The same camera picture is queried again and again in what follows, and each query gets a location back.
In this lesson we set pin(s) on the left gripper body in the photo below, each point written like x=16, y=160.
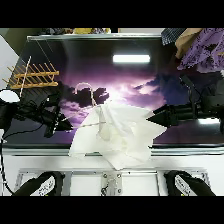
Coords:
x=51, y=116

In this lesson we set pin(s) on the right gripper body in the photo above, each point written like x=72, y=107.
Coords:
x=181, y=114

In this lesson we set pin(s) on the dark checked garment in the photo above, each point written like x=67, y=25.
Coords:
x=170, y=35

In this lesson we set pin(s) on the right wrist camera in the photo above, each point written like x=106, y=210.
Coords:
x=191, y=90

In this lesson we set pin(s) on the white beaded clothes hanger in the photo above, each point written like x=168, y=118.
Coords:
x=83, y=84
x=25, y=75

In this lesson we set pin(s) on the tan garment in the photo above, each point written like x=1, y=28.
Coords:
x=186, y=40

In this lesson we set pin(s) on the yellow wooden hanger rack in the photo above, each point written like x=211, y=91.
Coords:
x=36, y=74

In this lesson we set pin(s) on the purple garment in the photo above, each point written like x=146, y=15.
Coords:
x=203, y=50

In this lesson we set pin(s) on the white long-sleeved shirt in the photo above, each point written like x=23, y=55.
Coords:
x=123, y=140

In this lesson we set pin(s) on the yellow garment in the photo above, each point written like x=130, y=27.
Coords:
x=90, y=31

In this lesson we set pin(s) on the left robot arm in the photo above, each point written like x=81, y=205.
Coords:
x=23, y=111

